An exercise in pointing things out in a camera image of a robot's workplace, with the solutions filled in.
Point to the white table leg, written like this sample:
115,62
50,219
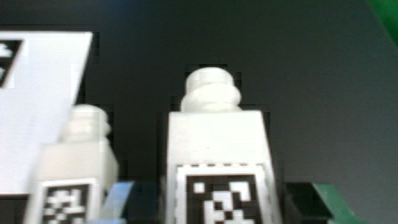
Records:
218,183
74,172

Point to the white marker plate with tags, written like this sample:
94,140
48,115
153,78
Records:
42,58

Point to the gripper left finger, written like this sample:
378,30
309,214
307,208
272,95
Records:
112,208

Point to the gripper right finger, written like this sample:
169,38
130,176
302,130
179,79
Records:
341,214

